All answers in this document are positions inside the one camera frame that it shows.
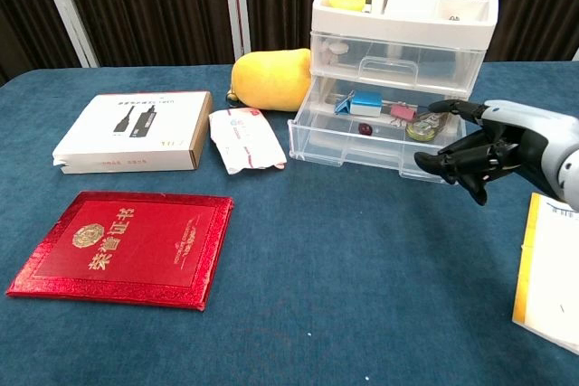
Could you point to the yellow plush toy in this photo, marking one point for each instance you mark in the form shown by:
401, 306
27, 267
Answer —
271, 81

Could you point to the white booklet yellow spine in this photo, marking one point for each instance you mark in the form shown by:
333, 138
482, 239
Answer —
549, 277

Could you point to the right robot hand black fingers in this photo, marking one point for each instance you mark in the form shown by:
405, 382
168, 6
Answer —
515, 137

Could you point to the red certificate folder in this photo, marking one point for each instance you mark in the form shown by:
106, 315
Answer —
122, 250

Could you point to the blue and white small box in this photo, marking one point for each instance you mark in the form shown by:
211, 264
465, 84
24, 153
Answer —
365, 104

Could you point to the white cardboard product box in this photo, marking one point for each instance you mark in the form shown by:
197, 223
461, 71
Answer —
131, 133

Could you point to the blue table mat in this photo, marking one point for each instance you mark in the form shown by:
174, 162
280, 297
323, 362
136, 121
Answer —
316, 268

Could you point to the white drawer organizer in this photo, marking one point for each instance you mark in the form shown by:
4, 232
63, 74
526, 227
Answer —
407, 22

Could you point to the dark red bead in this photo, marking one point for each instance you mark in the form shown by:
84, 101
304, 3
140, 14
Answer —
365, 128

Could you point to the white tissue pack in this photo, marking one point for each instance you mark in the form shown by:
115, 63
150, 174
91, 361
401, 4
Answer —
246, 142

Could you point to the white partition post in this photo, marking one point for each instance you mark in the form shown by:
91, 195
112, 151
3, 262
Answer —
68, 8
236, 6

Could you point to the blue binder clip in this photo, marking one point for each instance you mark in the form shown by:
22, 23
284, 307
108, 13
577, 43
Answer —
344, 106

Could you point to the green round tape roll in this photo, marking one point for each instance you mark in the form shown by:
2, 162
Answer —
423, 129

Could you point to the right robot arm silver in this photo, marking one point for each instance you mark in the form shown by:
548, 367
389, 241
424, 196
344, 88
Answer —
572, 178

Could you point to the dark brown curtain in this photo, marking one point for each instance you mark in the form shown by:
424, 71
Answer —
149, 2

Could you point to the pale pink trinket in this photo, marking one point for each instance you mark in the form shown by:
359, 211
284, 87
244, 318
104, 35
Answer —
334, 48

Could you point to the pink binder clip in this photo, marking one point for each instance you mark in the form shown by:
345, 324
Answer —
401, 112

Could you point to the clear drawer with pale trinket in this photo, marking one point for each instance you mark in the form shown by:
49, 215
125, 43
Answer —
407, 65

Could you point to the yellow round toy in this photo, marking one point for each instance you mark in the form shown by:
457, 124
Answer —
344, 2

